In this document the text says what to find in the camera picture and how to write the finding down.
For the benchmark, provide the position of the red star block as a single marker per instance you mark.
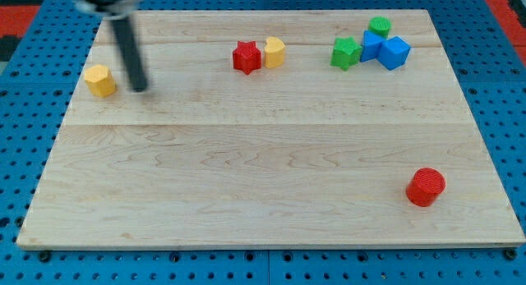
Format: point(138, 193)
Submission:
point(246, 57)

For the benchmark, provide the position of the light wooden board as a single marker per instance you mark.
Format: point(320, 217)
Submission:
point(301, 156)

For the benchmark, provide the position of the blue cube block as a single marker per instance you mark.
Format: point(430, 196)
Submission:
point(393, 53)

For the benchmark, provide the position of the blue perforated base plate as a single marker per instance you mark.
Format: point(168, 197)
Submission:
point(38, 82)

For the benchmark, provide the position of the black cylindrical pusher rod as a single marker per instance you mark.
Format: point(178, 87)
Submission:
point(130, 53)

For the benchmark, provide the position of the blue triangular block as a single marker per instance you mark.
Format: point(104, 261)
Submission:
point(371, 45)

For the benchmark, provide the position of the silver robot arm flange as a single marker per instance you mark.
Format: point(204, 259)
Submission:
point(113, 9)

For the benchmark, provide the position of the yellow hexagon block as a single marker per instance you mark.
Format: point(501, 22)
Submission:
point(100, 81)

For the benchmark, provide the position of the yellow crescent block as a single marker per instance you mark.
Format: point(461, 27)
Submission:
point(274, 52)

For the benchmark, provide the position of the green star block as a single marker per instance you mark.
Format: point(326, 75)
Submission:
point(346, 53)

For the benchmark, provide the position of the red cylinder block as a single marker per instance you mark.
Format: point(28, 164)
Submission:
point(425, 187)

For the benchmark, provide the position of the green cylinder block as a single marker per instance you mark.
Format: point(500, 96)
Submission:
point(380, 25)

